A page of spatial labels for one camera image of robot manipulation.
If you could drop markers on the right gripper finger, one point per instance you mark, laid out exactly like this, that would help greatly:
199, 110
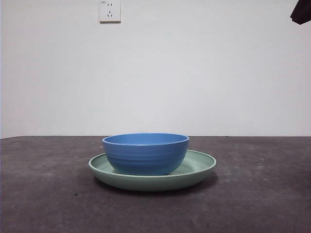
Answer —
303, 12

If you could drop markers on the blue ribbed bowl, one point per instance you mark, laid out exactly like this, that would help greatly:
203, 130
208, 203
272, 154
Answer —
145, 155

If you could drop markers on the green shallow plate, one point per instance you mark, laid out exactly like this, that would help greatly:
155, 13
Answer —
145, 183

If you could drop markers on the white wall power socket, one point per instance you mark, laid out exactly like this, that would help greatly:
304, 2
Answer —
110, 12

